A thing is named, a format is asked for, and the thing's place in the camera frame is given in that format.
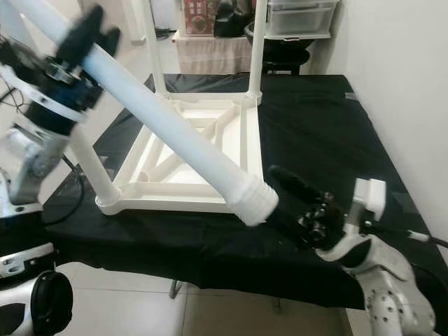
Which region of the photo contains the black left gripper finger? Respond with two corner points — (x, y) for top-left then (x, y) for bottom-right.
(56, 6), (106, 69)
(98, 27), (121, 58)

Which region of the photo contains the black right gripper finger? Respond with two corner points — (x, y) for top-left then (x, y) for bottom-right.
(267, 166), (328, 209)
(266, 203), (316, 247)

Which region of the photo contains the black table cloth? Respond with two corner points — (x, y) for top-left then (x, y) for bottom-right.
(42, 73), (448, 312)

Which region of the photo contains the red printed box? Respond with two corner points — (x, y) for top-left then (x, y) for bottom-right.
(182, 0), (218, 37)

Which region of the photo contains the black bag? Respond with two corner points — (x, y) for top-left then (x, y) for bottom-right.
(213, 0), (253, 39)

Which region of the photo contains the black wok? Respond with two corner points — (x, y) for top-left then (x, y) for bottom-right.
(245, 21), (316, 62)

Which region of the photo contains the clear plastic storage box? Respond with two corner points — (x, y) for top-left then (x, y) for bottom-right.
(266, 0), (340, 39)

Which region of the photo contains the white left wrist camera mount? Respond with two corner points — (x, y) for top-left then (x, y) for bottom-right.
(0, 35), (95, 123)

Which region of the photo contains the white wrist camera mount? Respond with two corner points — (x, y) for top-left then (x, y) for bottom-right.
(0, 35), (95, 123)
(318, 177), (389, 265)

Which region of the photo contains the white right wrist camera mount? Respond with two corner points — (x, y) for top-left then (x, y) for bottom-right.
(318, 177), (389, 265)

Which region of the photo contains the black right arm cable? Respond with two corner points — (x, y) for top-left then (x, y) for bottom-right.
(381, 225), (448, 247)

